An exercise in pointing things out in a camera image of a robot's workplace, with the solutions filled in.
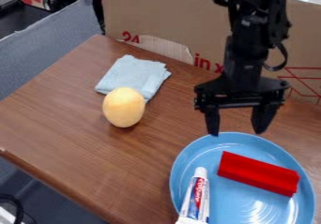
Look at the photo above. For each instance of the red plastic block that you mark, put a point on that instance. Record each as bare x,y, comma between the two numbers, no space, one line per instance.
258,174

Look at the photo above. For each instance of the grey fabric partition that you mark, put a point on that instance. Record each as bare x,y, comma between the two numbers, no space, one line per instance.
32,49

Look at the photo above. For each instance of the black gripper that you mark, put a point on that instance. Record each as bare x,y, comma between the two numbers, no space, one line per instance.
241,87

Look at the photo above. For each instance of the yellow lemon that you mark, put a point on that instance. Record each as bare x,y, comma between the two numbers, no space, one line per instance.
123,107

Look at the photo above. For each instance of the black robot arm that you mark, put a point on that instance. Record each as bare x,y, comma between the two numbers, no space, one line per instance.
258,28

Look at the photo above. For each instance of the light blue folded cloth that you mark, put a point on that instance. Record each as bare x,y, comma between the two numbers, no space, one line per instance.
143,75

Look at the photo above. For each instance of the blue plate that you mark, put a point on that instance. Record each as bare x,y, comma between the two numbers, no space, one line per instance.
236,202

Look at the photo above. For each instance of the cardboard box with red print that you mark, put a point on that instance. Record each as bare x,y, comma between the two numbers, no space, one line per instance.
187,30

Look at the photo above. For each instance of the white toothpaste tube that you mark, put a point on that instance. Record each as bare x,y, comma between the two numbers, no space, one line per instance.
195,207

